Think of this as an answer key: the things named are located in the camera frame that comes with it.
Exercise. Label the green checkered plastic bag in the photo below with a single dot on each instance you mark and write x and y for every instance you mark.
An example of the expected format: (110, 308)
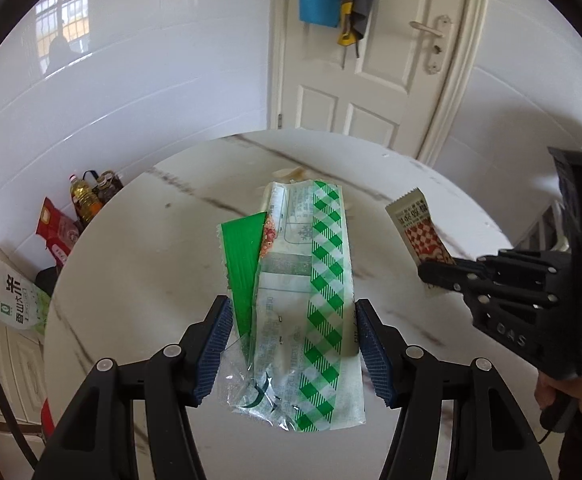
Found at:
(296, 362)

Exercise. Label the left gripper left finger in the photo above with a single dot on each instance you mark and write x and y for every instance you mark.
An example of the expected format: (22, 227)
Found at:
(185, 373)

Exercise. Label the round white marble table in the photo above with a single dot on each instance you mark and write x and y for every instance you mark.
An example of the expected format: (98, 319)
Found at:
(151, 264)

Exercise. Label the white rice bag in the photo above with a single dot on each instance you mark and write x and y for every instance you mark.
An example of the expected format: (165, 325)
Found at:
(23, 305)

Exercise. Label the silver door handle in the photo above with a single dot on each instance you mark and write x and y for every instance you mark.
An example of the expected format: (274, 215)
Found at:
(440, 34)

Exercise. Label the red snack bag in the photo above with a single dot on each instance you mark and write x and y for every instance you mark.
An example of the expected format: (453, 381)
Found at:
(59, 231)

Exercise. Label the person right hand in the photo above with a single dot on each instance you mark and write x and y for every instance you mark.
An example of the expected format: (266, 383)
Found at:
(568, 392)

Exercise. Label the cooking oil bottle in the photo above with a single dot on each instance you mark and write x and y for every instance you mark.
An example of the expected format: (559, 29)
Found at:
(86, 202)

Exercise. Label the red checkered sachet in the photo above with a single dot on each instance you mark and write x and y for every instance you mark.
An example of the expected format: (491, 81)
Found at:
(413, 222)

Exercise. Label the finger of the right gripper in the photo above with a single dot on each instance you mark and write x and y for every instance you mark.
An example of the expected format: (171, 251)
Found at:
(451, 274)

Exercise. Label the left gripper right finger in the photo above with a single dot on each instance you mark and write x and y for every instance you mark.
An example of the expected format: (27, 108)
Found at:
(398, 370)

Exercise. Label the white panel door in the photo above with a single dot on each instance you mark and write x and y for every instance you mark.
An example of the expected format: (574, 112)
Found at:
(385, 95)

